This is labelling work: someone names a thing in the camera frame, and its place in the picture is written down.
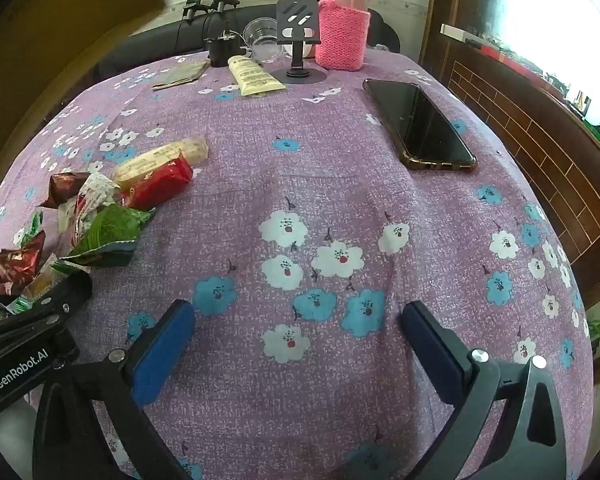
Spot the black smartphone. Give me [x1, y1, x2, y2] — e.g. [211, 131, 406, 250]
[363, 78, 478, 171]

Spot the small black device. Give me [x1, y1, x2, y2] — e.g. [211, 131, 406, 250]
[202, 10, 241, 67]

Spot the wooden cabinet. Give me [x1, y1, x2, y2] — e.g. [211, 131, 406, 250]
[420, 0, 600, 286]

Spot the bright glass pane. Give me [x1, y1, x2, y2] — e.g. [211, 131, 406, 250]
[490, 0, 600, 111]

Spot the pile of mixed snack packets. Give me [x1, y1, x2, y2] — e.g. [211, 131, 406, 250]
[0, 172, 155, 321]

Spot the black phone stand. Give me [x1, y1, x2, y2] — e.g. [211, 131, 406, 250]
[271, 0, 329, 83]

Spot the cream squeeze tube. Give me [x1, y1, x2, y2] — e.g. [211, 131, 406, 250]
[227, 55, 287, 96]

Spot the white round container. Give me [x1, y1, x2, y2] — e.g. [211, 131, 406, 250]
[281, 42, 315, 59]

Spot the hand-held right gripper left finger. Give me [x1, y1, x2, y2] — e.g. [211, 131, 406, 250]
[32, 300, 201, 480]

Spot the purple floral tablecloth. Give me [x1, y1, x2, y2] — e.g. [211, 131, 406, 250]
[0, 52, 596, 480]

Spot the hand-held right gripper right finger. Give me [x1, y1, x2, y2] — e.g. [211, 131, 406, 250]
[401, 301, 568, 480]

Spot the cream long snack packet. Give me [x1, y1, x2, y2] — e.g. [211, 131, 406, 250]
[112, 136, 210, 192]

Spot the black sofa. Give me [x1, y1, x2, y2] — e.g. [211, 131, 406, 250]
[97, 4, 401, 81]

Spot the olive flat packet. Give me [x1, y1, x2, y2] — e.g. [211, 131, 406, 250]
[152, 59, 211, 92]

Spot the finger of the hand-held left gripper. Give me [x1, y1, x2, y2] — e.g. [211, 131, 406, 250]
[0, 272, 93, 350]

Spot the pink bottle with knitted sleeve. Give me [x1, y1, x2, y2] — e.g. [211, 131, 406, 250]
[314, 0, 372, 70]

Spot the red snack packet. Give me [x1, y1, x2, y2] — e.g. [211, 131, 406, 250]
[121, 156, 194, 211]

